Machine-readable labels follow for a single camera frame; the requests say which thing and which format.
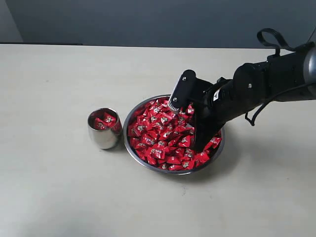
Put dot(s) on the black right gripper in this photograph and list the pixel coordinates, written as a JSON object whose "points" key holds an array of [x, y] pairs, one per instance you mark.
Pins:
{"points": [[230, 99]]}

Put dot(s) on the round metal bowl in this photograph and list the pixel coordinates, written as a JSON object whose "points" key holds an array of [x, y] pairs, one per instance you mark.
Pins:
{"points": [[132, 152]]}

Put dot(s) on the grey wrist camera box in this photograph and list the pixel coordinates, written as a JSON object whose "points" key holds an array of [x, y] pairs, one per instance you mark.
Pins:
{"points": [[179, 98]]}

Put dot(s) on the stainless steel cup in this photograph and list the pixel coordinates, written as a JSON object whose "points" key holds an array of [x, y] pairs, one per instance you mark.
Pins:
{"points": [[108, 138]]}

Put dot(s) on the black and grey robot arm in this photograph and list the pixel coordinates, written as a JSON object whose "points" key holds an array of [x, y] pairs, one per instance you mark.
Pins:
{"points": [[291, 77]]}

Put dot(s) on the pile of red wrapped candies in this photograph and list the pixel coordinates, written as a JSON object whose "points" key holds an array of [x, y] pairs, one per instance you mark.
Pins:
{"points": [[165, 140]]}

